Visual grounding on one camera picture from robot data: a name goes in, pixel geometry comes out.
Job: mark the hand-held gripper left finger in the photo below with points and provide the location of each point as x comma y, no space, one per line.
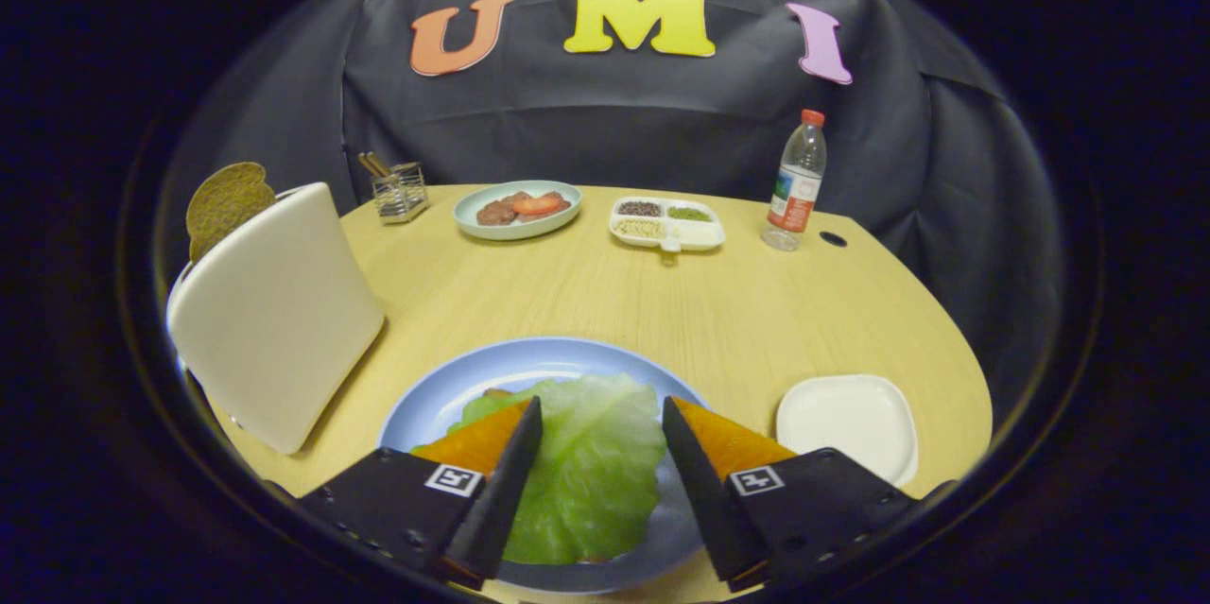
501,500

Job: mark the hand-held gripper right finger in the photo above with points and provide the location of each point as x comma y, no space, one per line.
700,491

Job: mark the green lettuce leaf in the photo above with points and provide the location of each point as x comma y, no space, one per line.
591,462

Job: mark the brown toast bread slice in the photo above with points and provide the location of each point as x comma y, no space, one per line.
222,202
497,392

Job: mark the blue round plate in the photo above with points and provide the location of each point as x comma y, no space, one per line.
444,387

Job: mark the white square plate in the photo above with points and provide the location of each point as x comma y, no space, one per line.
846,415

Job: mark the white divided seasoning dish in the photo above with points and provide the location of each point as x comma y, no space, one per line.
700,233

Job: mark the pale green round plate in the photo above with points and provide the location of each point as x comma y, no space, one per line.
515,232

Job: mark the brown meat patty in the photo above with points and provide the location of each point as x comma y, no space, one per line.
496,212

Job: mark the white toaster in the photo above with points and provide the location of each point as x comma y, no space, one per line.
274,320

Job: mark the red tomato slice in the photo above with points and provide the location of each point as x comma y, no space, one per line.
539,205

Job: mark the clear plastic water bottle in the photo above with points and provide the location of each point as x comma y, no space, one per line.
794,188

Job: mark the wooden chopstick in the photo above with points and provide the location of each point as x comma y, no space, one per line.
378,162
367,163

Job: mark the black backdrop cloth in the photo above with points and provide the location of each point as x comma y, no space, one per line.
614,112

